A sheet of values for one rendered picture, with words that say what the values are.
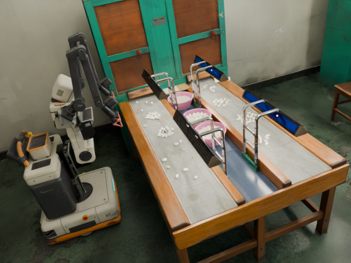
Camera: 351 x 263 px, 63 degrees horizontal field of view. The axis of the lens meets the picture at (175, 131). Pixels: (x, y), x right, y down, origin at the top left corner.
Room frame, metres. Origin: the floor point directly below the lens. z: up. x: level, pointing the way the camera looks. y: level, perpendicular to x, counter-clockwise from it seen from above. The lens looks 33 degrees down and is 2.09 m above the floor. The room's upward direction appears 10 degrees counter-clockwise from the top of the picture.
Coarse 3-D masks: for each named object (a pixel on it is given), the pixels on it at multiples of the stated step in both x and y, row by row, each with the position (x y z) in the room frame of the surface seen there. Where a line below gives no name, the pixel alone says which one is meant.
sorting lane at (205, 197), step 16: (144, 112) 2.56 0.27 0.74; (160, 112) 2.50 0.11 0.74; (144, 128) 2.25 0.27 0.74; (160, 128) 2.20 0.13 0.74; (176, 128) 2.15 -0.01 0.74; (160, 144) 1.96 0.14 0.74; (160, 160) 1.74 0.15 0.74; (176, 160) 1.71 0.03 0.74; (192, 160) 1.68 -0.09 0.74; (192, 176) 1.50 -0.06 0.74; (208, 176) 1.47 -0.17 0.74; (176, 192) 1.38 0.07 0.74; (192, 192) 1.35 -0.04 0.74; (208, 192) 1.33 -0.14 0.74; (224, 192) 1.30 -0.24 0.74; (192, 208) 1.22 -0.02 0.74; (208, 208) 1.20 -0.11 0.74; (224, 208) 1.18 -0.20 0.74
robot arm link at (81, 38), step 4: (80, 36) 2.32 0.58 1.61; (80, 40) 2.31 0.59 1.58; (84, 40) 2.32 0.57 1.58; (80, 44) 2.31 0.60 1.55; (84, 44) 2.34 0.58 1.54; (88, 48) 2.37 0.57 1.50; (88, 52) 2.35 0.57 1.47; (88, 56) 2.35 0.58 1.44; (92, 64) 2.35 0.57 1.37; (92, 68) 2.35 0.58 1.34; (96, 76) 2.34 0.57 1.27; (96, 80) 2.34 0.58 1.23
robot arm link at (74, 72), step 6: (72, 48) 1.97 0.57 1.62; (78, 48) 1.91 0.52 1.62; (84, 48) 1.93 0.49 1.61; (66, 54) 1.89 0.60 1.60; (72, 54) 1.90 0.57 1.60; (78, 54) 1.91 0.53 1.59; (72, 60) 1.90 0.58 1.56; (72, 66) 1.91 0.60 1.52; (72, 72) 1.90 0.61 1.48; (78, 72) 1.92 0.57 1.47; (72, 78) 1.90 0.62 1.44; (78, 78) 1.91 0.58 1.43; (72, 84) 1.90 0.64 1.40; (78, 84) 1.91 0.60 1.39; (78, 90) 1.90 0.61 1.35; (78, 96) 1.90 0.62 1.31; (78, 102) 1.88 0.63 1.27; (84, 102) 1.90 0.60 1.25; (78, 108) 1.87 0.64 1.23; (84, 108) 1.88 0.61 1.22
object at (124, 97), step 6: (222, 66) 3.14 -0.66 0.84; (180, 78) 3.01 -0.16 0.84; (204, 78) 3.12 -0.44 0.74; (162, 84) 2.96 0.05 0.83; (174, 84) 2.99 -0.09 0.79; (120, 96) 2.85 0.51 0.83; (126, 96) 2.86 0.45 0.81; (144, 96) 2.94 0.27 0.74; (114, 108) 3.30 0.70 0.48; (120, 114) 2.83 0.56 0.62; (126, 132) 2.87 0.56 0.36; (126, 138) 2.86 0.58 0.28; (126, 144) 2.86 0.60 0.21; (132, 150) 2.87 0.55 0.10; (132, 156) 2.86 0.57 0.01
